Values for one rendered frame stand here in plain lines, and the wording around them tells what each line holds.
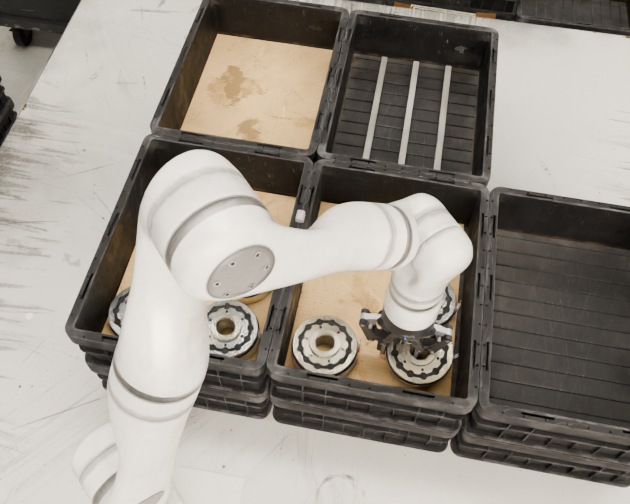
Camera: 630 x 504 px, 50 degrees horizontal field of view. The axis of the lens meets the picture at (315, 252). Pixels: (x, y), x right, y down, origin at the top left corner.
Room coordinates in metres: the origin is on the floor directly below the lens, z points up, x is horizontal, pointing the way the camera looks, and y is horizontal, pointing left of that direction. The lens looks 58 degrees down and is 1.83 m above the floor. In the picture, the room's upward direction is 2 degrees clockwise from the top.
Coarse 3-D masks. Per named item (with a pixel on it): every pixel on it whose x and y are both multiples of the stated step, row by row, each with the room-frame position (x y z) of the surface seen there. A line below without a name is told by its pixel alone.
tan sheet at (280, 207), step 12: (264, 192) 0.76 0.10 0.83; (264, 204) 0.73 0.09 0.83; (276, 204) 0.73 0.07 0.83; (288, 204) 0.73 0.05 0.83; (276, 216) 0.71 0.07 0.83; (288, 216) 0.71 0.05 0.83; (132, 264) 0.59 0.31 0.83; (132, 276) 0.57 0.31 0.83; (120, 288) 0.55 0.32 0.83; (264, 300) 0.53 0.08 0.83; (264, 312) 0.51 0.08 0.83; (108, 324) 0.48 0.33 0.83; (264, 324) 0.49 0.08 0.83; (252, 360) 0.43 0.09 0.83
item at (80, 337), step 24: (144, 144) 0.78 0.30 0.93; (192, 144) 0.78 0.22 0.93; (216, 144) 0.78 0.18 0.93; (312, 168) 0.74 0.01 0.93; (120, 216) 0.63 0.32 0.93; (96, 264) 0.53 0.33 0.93; (72, 312) 0.45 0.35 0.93; (72, 336) 0.41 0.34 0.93; (96, 336) 0.41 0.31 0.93; (264, 336) 0.42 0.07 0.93; (216, 360) 0.38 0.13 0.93; (240, 360) 0.38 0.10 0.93; (264, 360) 0.39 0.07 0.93
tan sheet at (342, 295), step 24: (312, 288) 0.56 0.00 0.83; (336, 288) 0.56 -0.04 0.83; (360, 288) 0.56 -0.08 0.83; (384, 288) 0.57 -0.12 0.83; (456, 288) 0.57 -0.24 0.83; (312, 312) 0.52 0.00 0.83; (336, 312) 0.52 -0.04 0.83; (360, 312) 0.52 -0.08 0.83; (360, 336) 0.48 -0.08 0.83; (288, 360) 0.43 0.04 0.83; (360, 360) 0.43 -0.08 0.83; (384, 360) 0.44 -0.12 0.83; (432, 384) 0.40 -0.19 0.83
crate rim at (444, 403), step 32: (320, 160) 0.76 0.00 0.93; (480, 192) 0.70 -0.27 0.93; (480, 224) 0.64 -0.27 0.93; (480, 256) 0.57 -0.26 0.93; (288, 288) 0.50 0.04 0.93; (480, 288) 0.52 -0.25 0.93; (480, 320) 0.46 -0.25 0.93; (480, 352) 0.41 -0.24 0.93; (320, 384) 0.36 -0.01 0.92; (352, 384) 0.35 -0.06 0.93; (384, 384) 0.36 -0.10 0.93
